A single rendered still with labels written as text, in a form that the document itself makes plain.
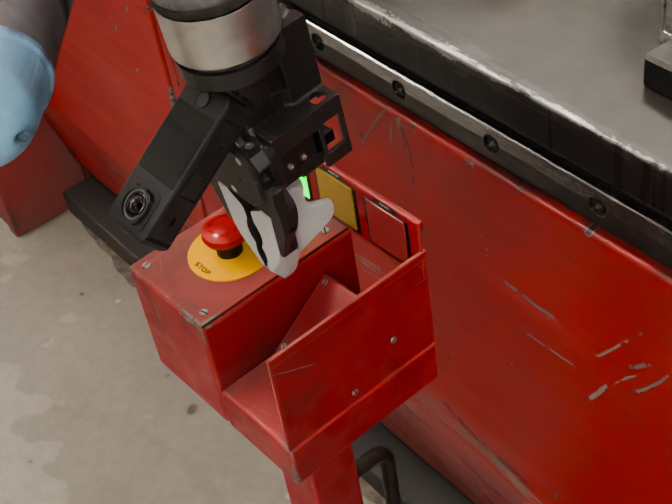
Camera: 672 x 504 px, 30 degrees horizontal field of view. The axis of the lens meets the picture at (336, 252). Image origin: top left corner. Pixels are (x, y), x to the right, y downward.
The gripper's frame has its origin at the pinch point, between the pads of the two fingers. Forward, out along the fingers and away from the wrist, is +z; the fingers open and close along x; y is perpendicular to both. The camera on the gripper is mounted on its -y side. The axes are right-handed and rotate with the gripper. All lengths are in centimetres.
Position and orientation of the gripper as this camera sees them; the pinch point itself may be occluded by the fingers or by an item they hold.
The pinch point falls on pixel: (273, 268)
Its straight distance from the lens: 94.1
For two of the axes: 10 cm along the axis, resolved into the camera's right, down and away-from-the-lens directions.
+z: 1.9, 6.8, 7.1
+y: 7.4, -5.8, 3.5
